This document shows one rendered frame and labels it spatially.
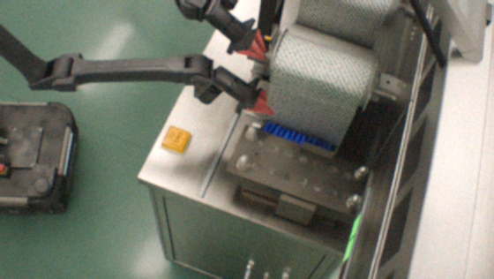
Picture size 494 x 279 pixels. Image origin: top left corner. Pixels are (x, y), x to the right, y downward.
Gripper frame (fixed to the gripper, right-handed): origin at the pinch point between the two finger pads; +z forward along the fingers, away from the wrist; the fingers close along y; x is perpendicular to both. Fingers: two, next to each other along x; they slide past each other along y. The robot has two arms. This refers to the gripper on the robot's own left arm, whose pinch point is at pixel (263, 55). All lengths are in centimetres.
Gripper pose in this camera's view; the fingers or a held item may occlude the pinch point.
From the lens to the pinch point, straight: 138.4
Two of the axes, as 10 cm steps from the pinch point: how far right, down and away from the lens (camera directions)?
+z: 6.8, 5.1, 5.2
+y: -3.1, 8.5, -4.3
